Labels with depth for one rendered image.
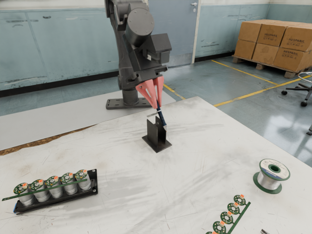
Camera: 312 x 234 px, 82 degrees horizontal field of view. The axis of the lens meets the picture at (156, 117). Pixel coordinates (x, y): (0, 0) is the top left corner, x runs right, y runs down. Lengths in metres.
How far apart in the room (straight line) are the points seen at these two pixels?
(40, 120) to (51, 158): 0.22
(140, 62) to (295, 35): 3.32
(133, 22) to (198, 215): 0.42
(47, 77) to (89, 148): 2.53
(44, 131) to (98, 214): 0.38
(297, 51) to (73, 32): 3.31
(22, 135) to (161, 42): 0.53
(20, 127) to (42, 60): 2.26
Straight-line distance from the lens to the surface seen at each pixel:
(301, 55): 3.63
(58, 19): 2.91
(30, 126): 0.76
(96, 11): 2.97
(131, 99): 0.72
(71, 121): 0.71
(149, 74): 0.45
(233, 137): 0.63
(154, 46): 0.40
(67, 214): 0.46
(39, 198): 0.47
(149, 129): 0.54
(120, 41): 0.71
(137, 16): 0.43
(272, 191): 0.52
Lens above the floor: 1.12
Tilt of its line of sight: 34 degrees down
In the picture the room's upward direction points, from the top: straight up
